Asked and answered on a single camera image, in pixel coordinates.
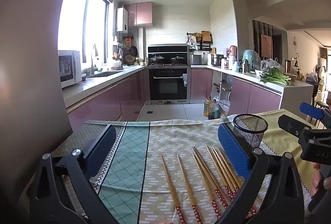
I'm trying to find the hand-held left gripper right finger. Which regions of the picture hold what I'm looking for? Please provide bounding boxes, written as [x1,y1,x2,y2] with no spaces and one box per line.
[218,123,307,224]

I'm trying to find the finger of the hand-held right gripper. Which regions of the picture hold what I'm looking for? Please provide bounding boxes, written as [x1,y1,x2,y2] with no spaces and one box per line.
[299,102,331,126]
[278,114,313,137]

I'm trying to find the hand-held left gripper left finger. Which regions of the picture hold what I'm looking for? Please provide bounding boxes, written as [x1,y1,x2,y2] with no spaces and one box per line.
[27,124,117,224]

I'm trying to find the black mesh utensil holder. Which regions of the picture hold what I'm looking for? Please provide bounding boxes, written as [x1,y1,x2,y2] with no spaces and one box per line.
[233,114,269,148]

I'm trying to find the bunch of wooden chopsticks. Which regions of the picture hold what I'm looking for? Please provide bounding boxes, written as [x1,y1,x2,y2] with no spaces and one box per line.
[161,145,259,224]

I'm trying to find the person's right hand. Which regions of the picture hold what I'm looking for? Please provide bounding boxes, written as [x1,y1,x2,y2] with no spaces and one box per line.
[309,163,331,199]

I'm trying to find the yellow cooking oil bottle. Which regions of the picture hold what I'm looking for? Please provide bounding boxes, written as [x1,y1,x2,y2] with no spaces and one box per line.
[203,96,213,118]

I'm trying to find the bunch of green vegetables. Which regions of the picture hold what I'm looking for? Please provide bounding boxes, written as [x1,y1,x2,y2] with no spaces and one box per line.
[260,67,292,86]

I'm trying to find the pink base cabinets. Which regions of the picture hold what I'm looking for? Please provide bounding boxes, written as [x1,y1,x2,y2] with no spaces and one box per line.
[191,65,314,121]
[65,66,149,131]

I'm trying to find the clear plastic bag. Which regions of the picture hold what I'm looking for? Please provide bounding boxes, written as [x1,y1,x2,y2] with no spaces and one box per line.
[260,59,282,71]

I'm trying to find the patterned tablecloth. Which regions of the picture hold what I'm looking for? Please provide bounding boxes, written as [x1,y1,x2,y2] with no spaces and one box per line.
[50,109,318,224]

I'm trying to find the teal round appliance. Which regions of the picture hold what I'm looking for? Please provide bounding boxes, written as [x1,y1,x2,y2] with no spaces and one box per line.
[242,50,261,71]

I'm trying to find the stainless steel pot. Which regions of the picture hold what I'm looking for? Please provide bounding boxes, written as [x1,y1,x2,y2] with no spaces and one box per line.
[211,54,224,67]

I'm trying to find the black built-in oven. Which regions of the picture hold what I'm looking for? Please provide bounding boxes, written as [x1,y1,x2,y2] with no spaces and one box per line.
[149,68,188,104]

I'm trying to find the white microwave oven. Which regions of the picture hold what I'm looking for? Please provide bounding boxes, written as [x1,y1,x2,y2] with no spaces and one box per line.
[58,50,83,89]

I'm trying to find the silver countertop appliance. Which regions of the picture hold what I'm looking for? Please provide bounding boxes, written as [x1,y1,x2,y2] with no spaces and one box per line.
[190,54,203,66]

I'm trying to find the black range hood stove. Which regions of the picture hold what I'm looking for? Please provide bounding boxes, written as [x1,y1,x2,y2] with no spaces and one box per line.
[148,44,188,68]

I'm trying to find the kitchen window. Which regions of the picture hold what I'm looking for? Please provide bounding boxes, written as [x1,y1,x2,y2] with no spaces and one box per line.
[58,0,114,64]

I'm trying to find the white water heater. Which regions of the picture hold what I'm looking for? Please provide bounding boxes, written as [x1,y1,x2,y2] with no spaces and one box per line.
[117,8,129,32]

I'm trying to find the framed wall picture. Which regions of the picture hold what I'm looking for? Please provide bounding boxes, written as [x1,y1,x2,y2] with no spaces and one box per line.
[260,33,274,58]

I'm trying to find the black wall rack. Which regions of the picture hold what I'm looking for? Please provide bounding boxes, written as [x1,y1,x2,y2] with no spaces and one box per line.
[187,31,214,52]

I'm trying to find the pink wall cabinet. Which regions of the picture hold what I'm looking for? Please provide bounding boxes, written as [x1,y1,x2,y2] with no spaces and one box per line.
[124,2,153,27]

